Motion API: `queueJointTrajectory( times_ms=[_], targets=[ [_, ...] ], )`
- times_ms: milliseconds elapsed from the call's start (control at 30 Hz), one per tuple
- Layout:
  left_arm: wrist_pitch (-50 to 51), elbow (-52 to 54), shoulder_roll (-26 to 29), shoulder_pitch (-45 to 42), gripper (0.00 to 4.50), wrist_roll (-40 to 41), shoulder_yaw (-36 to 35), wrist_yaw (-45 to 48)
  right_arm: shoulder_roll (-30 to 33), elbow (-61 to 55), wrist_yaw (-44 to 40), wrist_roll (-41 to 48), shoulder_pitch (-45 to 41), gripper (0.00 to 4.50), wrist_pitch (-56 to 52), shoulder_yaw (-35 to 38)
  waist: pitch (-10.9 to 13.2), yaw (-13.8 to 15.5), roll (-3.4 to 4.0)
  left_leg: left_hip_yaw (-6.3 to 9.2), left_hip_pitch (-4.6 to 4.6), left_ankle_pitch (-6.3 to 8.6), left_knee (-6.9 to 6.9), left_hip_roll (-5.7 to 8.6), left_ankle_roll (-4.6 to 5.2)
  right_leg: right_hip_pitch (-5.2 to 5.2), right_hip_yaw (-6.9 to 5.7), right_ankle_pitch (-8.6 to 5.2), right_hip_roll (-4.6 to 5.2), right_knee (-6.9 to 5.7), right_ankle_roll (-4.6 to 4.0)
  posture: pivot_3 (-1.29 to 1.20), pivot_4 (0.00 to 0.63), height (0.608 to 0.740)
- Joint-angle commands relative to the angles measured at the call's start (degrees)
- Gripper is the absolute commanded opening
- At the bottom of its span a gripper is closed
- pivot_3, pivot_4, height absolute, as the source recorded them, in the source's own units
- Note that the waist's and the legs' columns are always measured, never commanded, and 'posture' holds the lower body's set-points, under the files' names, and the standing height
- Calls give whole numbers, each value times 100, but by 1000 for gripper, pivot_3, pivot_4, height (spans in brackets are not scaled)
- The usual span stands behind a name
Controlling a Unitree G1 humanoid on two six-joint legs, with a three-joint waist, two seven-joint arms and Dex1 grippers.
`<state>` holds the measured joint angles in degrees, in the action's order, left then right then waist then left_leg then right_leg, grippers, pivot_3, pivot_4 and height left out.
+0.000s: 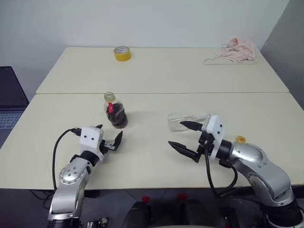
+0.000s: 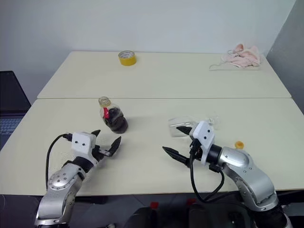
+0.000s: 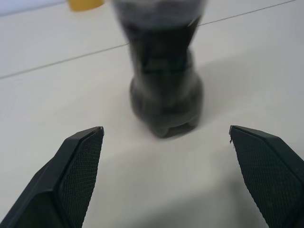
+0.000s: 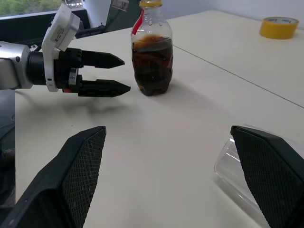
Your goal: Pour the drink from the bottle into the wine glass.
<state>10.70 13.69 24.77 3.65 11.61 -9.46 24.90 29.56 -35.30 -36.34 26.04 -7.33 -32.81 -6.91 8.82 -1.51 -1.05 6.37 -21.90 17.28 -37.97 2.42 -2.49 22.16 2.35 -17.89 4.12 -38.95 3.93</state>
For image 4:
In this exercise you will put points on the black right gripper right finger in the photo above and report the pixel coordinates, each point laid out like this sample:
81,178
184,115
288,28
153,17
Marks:
273,180

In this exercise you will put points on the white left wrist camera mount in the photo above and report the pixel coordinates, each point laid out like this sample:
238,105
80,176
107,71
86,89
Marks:
61,27

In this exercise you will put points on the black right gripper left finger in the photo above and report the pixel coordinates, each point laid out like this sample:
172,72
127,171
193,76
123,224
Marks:
59,185

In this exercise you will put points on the dark green panel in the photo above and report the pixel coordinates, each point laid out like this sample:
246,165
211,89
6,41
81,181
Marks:
120,16

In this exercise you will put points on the clear wine glass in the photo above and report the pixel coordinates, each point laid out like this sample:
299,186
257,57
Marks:
228,164

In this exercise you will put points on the yellow tape roll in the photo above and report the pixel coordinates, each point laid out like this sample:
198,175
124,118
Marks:
278,29

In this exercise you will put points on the bottle of dark liquid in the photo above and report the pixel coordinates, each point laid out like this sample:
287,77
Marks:
152,66

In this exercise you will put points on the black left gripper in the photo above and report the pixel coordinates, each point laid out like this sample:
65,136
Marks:
69,57

